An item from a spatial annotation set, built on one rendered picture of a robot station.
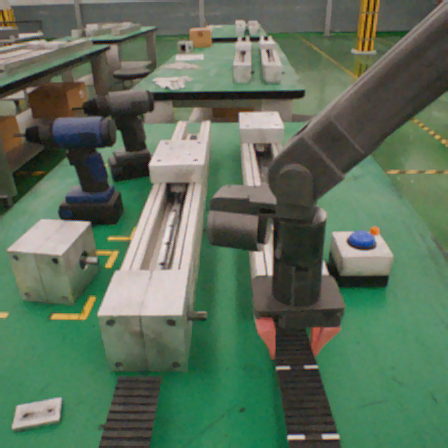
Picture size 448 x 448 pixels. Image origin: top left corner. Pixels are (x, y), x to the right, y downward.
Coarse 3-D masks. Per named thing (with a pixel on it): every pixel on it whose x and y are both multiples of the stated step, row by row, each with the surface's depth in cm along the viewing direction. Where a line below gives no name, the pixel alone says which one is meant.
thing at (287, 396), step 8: (280, 392) 46; (288, 392) 46; (296, 392) 46; (304, 392) 46; (312, 392) 46; (320, 392) 46; (288, 400) 45; (296, 400) 45; (304, 400) 45; (312, 400) 45; (320, 400) 45
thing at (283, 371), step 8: (280, 368) 50; (288, 368) 50; (296, 368) 50; (304, 368) 50; (312, 368) 50; (280, 376) 49; (288, 376) 49; (296, 376) 49; (304, 376) 49; (312, 376) 49; (320, 376) 49
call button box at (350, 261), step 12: (336, 240) 68; (348, 240) 67; (336, 252) 68; (348, 252) 65; (360, 252) 65; (372, 252) 65; (384, 252) 65; (336, 264) 68; (348, 264) 65; (360, 264) 64; (372, 264) 64; (384, 264) 64; (336, 276) 68; (348, 276) 66; (360, 276) 66; (372, 276) 66; (384, 276) 66
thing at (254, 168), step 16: (240, 144) 123; (272, 144) 105; (256, 160) 106; (272, 160) 103; (256, 176) 86; (272, 224) 74; (272, 240) 72; (256, 256) 60; (272, 256) 67; (256, 272) 57
